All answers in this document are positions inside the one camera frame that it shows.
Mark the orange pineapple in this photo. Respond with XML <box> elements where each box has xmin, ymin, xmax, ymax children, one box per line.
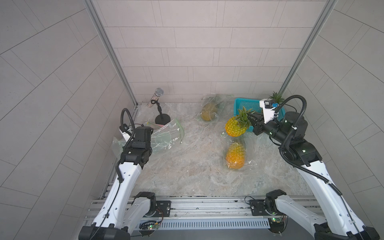
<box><xmin>225</xmin><ymin>107</ymin><xmax>254</xmax><ymax>137</ymax></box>

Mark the orange pineapple zip bag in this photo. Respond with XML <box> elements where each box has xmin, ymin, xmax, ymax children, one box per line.
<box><xmin>145</xmin><ymin>118</ymin><xmax>185</xmax><ymax>154</ymax></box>

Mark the zip-top bag green pineapple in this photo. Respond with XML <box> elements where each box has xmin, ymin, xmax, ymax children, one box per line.
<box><xmin>111</xmin><ymin>137</ymin><xmax>127</xmax><ymax>160</ymax></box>

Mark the yellow pineapple zip bag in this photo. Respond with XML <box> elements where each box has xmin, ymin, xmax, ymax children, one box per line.
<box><xmin>222</xmin><ymin>132</ymin><xmax>257</xmax><ymax>172</ymax></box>

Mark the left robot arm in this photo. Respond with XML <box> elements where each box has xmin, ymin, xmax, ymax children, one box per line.
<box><xmin>78</xmin><ymin>127</ymin><xmax>156</xmax><ymax>240</ymax></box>

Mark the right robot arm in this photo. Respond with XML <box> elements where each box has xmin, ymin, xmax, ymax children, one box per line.
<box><xmin>248</xmin><ymin>112</ymin><xmax>380</xmax><ymax>240</ymax></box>

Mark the yellow pineapple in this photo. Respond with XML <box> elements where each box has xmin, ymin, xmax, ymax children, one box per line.
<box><xmin>225</xmin><ymin>143</ymin><xmax>246</xmax><ymax>169</ymax></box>

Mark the far pineapple zip bag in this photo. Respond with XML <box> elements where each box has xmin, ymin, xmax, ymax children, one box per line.
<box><xmin>198</xmin><ymin>94</ymin><xmax>233</xmax><ymax>122</ymax></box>

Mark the far bagged pineapple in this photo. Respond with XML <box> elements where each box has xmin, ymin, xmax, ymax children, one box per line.
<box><xmin>200</xmin><ymin>102</ymin><xmax>219</xmax><ymax>122</ymax></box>

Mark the teal plastic basket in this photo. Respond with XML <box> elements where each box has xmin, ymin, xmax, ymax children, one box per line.
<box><xmin>234</xmin><ymin>98</ymin><xmax>286</xmax><ymax>132</ymax></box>

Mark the black microphone stand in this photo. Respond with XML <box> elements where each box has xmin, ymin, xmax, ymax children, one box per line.
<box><xmin>151</xmin><ymin>100</ymin><xmax>171</xmax><ymax>125</ymax></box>

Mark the glitter silver microphone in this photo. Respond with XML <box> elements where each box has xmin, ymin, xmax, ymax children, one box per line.
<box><xmin>147</xmin><ymin>88</ymin><xmax>164</xmax><ymax>108</ymax></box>

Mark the left circuit board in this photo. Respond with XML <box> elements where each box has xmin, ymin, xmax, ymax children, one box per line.
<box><xmin>139</xmin><ymin>221</ymin><xmax>161</xmax><ymax>237</ymax></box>

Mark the circuit board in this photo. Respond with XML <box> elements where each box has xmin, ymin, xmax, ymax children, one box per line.
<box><xmin>139</xmin><ymin>221</ymin><xmax>161</xmax><ymax>237</ymax></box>
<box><xmin>268</xmin><ymin>218</ymin><xmax>286</xmax><ymax>235</ymax></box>

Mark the right circuit board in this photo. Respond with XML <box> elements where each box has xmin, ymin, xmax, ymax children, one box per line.
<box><xmin>268</xmin><ymin>218</ymin><xmax>286</xmax><ymax>235</ymax></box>

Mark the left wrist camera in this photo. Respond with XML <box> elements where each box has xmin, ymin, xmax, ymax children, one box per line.
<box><xmin>119</xmin><ymin>126</ymin><xmax>132</xmax><ymax>142</ymax></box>

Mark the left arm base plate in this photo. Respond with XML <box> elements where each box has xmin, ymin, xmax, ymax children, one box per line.
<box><xmin>145</xmin><ymin>201</ymin><xmax>172</xmax><ymax>218</ymax></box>

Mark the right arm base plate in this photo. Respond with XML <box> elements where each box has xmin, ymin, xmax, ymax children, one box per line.
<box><xmin>247</xmin><ymin>199</ymin><xmax>286</xmax><ymax>218</ymax></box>

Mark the aluminium mounting rail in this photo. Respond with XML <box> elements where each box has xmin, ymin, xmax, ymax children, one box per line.
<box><xmin>85</xmin><ymin>196</ymin><xmax>335</xmax><ymax>221</ymax></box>

